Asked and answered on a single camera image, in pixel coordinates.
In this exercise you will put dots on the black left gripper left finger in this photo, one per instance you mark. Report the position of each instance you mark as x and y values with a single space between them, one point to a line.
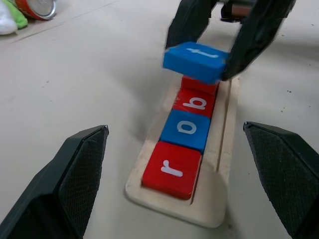
62 186

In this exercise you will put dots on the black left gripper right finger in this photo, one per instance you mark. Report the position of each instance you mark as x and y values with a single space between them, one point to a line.
286 174

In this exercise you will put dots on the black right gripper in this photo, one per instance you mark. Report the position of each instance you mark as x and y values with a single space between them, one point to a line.
226 11

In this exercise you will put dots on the blue t tile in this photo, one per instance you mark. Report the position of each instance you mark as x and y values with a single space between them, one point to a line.
192 64

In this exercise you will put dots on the wooden letter tray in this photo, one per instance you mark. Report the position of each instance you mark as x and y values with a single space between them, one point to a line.
214 199

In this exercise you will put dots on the red b tile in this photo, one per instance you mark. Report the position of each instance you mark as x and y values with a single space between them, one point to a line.
184 95

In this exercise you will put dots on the red r tile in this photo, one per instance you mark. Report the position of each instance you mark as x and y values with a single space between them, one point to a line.
172 184

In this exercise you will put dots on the blue o tile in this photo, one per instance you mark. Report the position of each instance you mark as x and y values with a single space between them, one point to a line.
172 137

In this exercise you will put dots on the green cloth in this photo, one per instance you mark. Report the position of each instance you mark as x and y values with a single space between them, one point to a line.
21 21

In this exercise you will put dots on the white cloth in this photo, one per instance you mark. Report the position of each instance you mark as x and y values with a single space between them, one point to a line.
6 22

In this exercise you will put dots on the red metal can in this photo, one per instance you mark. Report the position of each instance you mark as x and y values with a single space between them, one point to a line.
37 7

